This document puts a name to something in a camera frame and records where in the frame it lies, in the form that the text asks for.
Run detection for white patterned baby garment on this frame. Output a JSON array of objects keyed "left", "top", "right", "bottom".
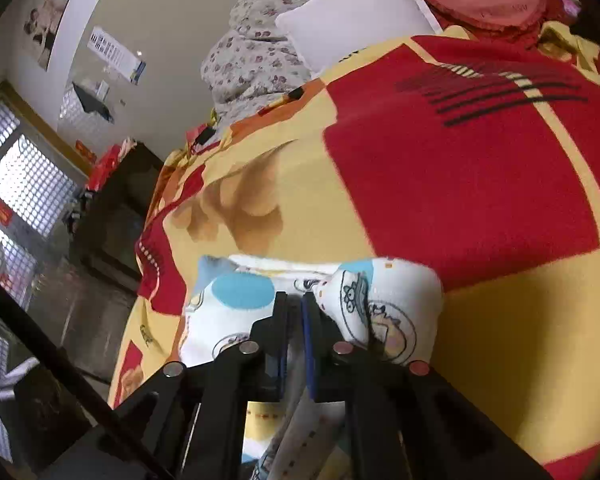
[{"left": 178, "top": 255, "right": 443, "bottom": 479}]

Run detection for dark wooden side table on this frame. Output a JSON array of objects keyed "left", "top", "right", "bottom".
[{"left": 64, "top": 142, "right": 162, "bottom": 295}]

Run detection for yellow red love blanket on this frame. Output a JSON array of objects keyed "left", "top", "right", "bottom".
[{"left": 109, "top": 25, "right": 600, "bottom": 479}]

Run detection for red items on table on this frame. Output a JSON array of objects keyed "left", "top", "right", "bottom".
[{"left": 85, "top": 138, "right": 137, "bottom": 192}]

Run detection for small black device on bed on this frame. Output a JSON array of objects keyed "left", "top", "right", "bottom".
[{"left": 186, "top": 124, "right": 215, "bottom": 146}]

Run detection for window with grille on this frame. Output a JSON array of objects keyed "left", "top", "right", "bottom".
[{"left": 0, "top": 100, "right": 78, "bottom": 238}]

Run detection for grey floral quilt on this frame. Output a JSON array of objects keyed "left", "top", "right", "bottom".
[{"left": 200, "top": 0, "right": 311, "bottom": 131}]

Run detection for white square pillow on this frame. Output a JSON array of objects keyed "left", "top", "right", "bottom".
[{"left": 275, "top": 0, "right": 442, "bottom": 76}]

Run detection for wall paper notice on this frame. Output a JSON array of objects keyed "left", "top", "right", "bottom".
[{"left": 87, "top": 26, "right": 146, "bottom": 84}]

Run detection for wall photo poster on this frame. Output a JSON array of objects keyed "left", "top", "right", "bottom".
[{"left": 19, "top": 0, "right": 70, "bottom": 70}]

